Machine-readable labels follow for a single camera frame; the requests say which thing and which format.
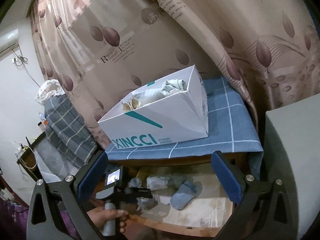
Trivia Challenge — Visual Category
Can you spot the white grey rolled underwear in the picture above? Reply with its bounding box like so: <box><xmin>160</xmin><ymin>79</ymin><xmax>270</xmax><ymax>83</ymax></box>
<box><xmin>146</xmin><ymin>176</ymin><xmax>169</xmax><ymax>191</ymax></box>

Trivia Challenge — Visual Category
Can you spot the wooden drawer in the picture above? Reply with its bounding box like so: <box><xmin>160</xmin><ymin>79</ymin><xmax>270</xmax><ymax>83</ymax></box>
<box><xmin>96</xmin><ymin>151</ymin><xmax>242</xmax><ymax>224</ymax></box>

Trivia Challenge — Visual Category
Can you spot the cream rolled underwear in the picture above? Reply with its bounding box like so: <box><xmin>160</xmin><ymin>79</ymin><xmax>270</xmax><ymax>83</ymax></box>
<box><xmin>122</xmin><ymin>98</ymin><xmax>142</xmax><ymax>113</ymax></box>

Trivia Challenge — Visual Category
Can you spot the person's left hand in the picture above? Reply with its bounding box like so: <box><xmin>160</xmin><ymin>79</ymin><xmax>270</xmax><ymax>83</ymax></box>
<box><xmin>87</xmin><ymin>206</ymin><xmax>129</xmax><ymax>233</ymax></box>

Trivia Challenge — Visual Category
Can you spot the dark side table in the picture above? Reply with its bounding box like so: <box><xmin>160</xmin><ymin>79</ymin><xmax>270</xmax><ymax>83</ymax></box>
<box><xmin>16</xmin><ymin>130</ymin><xmax>81</xmax><ymax>183</ymax></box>

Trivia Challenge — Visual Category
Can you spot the blue grey rolled sock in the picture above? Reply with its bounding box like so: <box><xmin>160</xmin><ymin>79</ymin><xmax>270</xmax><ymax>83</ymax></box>
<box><xmin>170</xmin><ymin>181</ymin><xmax>197</xmax><ymax>211</ymax></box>

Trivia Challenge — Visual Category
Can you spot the grey plaid fabric pile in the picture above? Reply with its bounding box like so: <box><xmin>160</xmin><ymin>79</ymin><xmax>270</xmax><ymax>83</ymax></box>
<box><xmin>44</xmin><ymin>94</ymin><xmax>97</xmax><ymax>168</ymax></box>

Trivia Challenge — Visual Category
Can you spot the blue checked table cloth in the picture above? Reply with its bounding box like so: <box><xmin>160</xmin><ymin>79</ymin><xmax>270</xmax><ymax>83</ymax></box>
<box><xmin>100</xmin><ymin>77</ymin><xmax>263</xmax><ymax>177</ymax></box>

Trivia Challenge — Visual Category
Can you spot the white cabinet panel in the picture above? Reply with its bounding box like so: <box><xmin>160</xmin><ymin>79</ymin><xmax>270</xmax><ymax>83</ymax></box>
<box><xmin>264</xmin><ymin>94</ymin><xmax>319</xmax><ymax>239</ymax></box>

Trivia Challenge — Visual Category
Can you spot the white XINCCI shoe box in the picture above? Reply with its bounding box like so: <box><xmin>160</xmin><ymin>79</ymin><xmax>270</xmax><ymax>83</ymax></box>
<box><xmin>98</xmin><ymin>66</ymin><xmax>209</xmax><ymax>149</ymax></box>

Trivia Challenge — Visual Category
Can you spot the white crumpled cloth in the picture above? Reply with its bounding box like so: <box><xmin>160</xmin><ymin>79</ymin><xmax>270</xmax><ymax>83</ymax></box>
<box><xmin>36</xmin><ymin>79</ymin><xmax>65</xmax><ymax>103</ymax></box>

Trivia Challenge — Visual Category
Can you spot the pale green rolled cloth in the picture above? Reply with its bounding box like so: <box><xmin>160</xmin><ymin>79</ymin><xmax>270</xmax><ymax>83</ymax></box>
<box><xmin>161</xmin><ymin>79</ymin><xmax>187</xmax><ymax>96</ymax></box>

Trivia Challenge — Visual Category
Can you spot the beige leaf-pattern curtain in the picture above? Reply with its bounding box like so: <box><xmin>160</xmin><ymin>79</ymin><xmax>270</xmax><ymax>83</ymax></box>
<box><xmin>30</xmin><ymin>0</ymin><xmax>319</xmax><ymax>148</ymax></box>

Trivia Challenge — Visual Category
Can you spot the white air conditioner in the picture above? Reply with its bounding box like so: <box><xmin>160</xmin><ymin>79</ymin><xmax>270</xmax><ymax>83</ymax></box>
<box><xmin>0</xmin><ymin>29</ymin><xmax>18</xmax><ymax>55</ymax></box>

